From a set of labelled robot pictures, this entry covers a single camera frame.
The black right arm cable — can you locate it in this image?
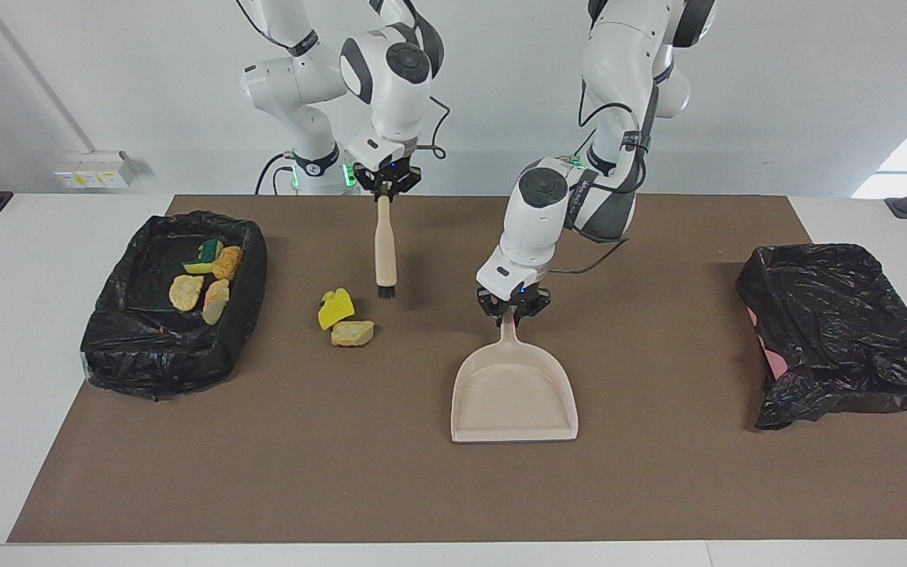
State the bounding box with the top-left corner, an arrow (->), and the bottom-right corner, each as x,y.
410,93 -> 452,162

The tan stone-like chunk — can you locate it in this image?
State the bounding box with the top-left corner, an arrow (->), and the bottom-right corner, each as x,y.
331,320 -> 376,348

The thin black base cable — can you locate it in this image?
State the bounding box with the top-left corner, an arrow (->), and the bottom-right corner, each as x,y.
255,152 -> 298,195

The beige handled black bristle brush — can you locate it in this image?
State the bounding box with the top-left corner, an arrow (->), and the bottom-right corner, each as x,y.
374,193 -> 398,300

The white wall socket box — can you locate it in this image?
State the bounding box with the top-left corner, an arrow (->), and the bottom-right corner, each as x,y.
54,150 -> 136,191

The black bag lined pink bin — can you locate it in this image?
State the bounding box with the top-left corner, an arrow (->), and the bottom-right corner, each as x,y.
735,243 -> 907,431

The pale beige foam chunk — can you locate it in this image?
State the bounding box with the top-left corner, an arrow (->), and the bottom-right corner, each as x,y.
168,274 -> 205,312

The beige plastic dustpan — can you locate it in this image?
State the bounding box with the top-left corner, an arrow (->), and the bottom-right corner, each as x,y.
450,313 -> 579,443

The brown table mat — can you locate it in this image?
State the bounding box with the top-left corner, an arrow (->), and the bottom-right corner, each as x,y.
7,195 -> 907,544

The orange striped bread piece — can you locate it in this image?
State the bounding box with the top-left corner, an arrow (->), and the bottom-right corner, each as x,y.
202,279 -> 231,325

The brown cork-like roll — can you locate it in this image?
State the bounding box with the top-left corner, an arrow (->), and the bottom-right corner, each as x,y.
212,246 -> 244,282

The white wall cable conduit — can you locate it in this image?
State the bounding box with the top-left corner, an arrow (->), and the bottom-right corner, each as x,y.
0,0 -> 100,154

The black bag lined blue bin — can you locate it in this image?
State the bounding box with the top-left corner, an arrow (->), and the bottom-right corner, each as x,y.
80,209 -> 269,401

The large yellow green sponge piece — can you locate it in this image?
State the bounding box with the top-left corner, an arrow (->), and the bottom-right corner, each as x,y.
317,288 -> 356,331

